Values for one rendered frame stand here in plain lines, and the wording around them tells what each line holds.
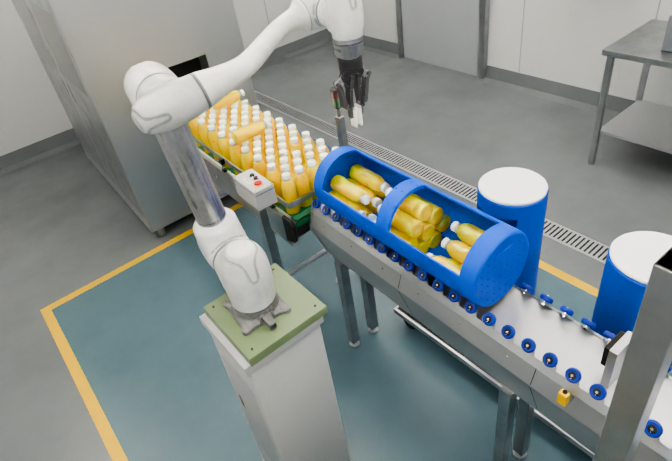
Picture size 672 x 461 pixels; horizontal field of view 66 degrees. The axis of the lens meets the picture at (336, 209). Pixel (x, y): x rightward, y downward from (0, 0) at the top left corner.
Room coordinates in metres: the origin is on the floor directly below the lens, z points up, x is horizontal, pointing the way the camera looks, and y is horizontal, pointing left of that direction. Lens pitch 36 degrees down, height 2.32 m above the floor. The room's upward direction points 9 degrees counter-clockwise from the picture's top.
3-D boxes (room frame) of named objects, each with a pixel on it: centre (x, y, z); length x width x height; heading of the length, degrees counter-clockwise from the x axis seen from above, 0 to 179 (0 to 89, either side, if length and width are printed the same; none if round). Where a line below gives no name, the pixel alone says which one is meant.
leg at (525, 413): (1.15, -0.63, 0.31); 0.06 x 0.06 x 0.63; 33
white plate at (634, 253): (1.21, -1.03, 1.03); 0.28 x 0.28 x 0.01
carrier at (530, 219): (1.74, -0.75, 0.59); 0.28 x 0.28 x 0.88
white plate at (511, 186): (1.74, -0.75, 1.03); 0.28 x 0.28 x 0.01
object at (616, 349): (0.87, -0.72, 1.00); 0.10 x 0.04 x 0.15; 123
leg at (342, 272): (1.90, 0.02, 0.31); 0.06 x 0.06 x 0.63; 33
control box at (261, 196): (2.01, 0.35, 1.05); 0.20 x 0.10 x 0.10; 33
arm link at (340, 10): (1.53, -0.11, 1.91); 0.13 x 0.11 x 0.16; 27
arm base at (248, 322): (1.26, 0.32, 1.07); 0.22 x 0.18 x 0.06; 28
